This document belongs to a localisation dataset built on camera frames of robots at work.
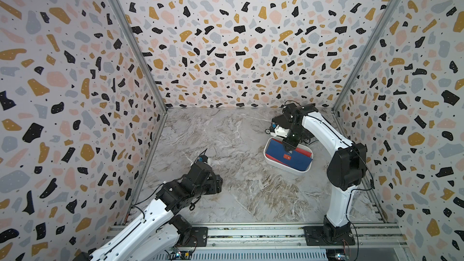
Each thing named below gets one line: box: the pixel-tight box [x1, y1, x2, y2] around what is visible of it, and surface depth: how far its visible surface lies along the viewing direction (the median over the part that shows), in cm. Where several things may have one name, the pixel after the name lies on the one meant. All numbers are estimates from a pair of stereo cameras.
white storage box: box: [263, 136, 314, 176], surface depth 92 cm
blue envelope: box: [265, 139, 313, 172], surface depth 91 cm
